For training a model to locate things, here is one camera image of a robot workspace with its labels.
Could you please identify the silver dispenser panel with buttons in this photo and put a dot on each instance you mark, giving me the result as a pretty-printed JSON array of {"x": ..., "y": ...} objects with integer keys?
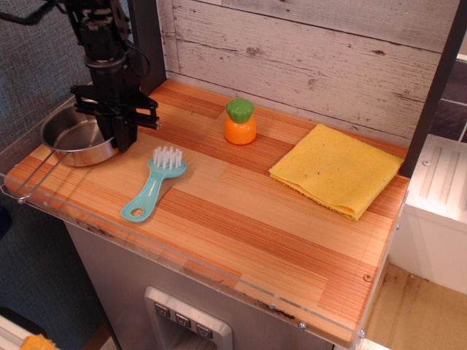
[{"x": 186, "y": 322}]

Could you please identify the dark left frame post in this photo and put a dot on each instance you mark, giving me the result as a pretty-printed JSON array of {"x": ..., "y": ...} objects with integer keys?
[{"x": 147, "y": 35}]

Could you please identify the orange toy carrot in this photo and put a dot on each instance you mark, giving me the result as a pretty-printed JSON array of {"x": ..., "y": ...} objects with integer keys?
[{"x": 240, "y": 126}]

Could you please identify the dark frame post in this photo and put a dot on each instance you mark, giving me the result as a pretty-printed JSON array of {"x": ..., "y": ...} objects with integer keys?
[
  {"x": 147, "y": 35},
  {"x": 440, "y": 80}
]

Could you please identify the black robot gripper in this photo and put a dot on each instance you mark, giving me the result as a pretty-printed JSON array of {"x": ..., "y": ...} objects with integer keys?
[{"x": 115, "y": 93}]

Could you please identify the yellow folded rag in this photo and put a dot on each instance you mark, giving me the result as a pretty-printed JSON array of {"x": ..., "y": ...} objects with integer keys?
[{"x": 337, "y": 171}]

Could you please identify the teal dish brush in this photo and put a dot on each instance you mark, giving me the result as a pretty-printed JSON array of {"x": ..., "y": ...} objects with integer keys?
[{"x": 166, "y": 163}]

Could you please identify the dark right frame post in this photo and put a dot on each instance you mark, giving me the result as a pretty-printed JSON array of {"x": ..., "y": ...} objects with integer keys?
[{"x": 440, "y": 80}]

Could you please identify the grey toy fridge cabinet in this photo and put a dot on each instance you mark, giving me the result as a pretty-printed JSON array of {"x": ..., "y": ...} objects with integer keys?
[{"x": 120, "y": 278}]

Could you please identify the white toy sink unit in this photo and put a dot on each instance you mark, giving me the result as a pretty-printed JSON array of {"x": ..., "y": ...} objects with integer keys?
[{"x": 430, "y": 240}]

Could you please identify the silver pot with wire handle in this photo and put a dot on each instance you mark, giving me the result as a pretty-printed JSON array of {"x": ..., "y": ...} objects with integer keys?
[{"x": 74, "y": 139}]

